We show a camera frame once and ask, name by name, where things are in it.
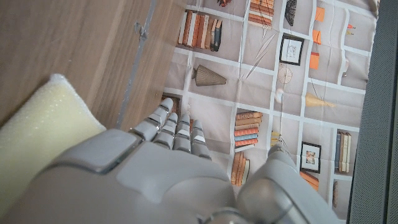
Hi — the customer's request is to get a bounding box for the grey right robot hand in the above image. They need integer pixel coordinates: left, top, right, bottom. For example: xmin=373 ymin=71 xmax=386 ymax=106
xmin=0 ymin=97 xmax=343 ymax=224

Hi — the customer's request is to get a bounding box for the yellow sponge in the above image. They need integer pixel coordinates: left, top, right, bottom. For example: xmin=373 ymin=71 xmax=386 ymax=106
xmin=0 ymin=73 xmax=107 ymax=215

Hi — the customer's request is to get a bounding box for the printed bookshelf backdrop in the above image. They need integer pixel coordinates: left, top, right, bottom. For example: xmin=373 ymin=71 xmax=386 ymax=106
xmin=160 ymin=0 xmax=381 ymax=220

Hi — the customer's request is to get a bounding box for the dark perforated panel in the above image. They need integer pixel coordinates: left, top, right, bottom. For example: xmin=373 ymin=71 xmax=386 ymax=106
xmin=345 ymin=0 xmax=398 ymax=224

